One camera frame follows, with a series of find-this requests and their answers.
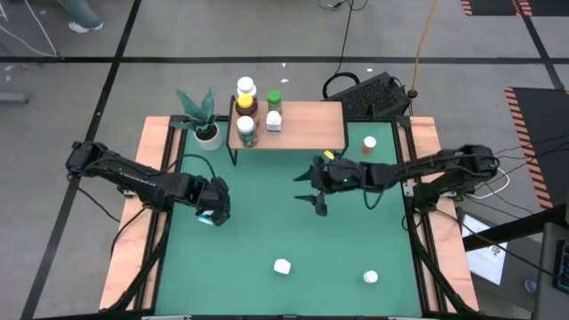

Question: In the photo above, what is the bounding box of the white screen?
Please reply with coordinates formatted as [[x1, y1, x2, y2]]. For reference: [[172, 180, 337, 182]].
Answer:
[[461, 212, 509, 286]]

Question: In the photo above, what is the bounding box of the green-capped medicine bottle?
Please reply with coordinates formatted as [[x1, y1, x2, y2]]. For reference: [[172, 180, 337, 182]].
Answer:
[[266, 89, 284, 115]]

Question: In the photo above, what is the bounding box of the dark arm cable loop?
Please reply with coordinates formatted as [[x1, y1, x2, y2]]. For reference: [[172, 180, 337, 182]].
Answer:
[[362, 185, 384, 211], [180, 153, 219, 180]]

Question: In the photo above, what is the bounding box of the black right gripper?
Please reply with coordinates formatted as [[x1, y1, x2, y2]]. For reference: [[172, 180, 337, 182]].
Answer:
[[292, 156, 368, 218]]

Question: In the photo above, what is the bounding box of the orange pill vial white cap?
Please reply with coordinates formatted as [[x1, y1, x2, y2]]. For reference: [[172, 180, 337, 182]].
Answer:
[[360, 135, 378, 156]]

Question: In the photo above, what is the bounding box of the black beam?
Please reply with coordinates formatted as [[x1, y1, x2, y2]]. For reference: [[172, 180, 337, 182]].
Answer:
[[461, 203, 569, 252]]

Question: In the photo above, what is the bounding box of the large black orange-striped floor mat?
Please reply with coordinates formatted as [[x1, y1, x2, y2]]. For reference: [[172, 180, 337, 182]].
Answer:
[[504, 86, 569, 211]]

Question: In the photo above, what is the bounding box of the grey floor bar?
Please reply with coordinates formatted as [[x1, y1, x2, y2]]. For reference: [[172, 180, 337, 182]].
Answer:
[[0, 92, 29, 105]]

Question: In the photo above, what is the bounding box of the black keyboard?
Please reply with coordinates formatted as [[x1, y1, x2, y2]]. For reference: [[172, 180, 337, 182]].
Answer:
[[553, 239, 569, 295]]

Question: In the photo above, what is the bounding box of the brown bottle yellow cap label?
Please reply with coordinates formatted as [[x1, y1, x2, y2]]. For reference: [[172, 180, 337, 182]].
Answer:
[[235, 92, 260, 119]]

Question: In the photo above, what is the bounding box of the yellow hanging cable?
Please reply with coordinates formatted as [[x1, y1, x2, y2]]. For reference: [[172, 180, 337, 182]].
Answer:
[[407, 0, 440, 99]]

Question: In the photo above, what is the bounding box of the narrow black orange-striped floor mat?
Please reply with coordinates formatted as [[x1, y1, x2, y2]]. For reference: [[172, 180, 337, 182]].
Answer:
[[460, 0, 569, 18]]

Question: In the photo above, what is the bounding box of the dark right arm cable loop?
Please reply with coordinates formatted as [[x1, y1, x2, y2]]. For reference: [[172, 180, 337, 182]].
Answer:
[[362, 185, 384, 211]]

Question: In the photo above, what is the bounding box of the wooden table side board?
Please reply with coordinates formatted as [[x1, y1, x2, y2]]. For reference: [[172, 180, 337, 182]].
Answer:
[[100, 116, 184, 311], [395, 116, 480, 312]]

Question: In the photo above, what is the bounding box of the clear gummy jar green label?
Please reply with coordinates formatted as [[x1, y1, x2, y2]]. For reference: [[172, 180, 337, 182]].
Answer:
[[235, 115, 260, 149]]

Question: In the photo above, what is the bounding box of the black perforated box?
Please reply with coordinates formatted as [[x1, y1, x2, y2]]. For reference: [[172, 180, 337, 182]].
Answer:
[[327, 71, 413, 119]]

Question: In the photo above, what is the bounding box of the grey desk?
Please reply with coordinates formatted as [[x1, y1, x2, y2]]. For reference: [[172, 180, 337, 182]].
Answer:
[[532, 221, 569, 320]]

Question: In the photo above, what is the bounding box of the wooden shelf black metal frame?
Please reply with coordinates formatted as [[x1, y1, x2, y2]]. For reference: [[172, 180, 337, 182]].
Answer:
[[226, 95, 349, 166]]

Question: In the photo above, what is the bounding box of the dark left arm cable loop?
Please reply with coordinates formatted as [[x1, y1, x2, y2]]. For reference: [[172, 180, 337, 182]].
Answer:
[[180, 153, 219, 180]]

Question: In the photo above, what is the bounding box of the person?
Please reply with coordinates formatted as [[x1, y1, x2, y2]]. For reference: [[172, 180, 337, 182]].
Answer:
[[56, 0, 106, 35]]

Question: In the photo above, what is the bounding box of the snake plant in white pot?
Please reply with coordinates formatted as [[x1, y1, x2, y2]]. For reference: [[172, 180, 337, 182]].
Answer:
[[170, 86, 224, 151]]

